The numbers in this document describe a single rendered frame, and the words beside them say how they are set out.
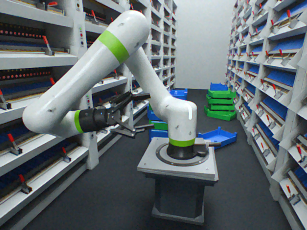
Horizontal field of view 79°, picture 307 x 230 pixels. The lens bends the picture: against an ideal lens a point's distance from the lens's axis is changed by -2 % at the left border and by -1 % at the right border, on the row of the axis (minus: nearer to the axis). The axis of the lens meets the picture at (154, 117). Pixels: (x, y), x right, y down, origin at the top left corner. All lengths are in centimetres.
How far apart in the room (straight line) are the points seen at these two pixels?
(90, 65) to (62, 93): 13
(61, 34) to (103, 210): 99
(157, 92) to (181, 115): 18
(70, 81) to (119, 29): 23
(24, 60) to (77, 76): 34
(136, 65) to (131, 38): 22
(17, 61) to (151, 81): 54
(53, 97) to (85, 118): 14
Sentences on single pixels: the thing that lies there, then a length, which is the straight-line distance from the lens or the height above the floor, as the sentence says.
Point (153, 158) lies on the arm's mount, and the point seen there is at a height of 30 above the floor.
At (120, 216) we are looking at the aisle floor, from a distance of 105.
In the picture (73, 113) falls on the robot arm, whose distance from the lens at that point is 77.
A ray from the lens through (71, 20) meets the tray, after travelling 120.
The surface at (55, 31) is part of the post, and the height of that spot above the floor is 88.
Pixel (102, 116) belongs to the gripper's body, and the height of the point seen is 54.
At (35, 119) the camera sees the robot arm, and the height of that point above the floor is 57.
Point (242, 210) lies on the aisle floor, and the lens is 116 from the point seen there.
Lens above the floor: 75
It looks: 18 degrees down
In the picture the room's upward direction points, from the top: straight up
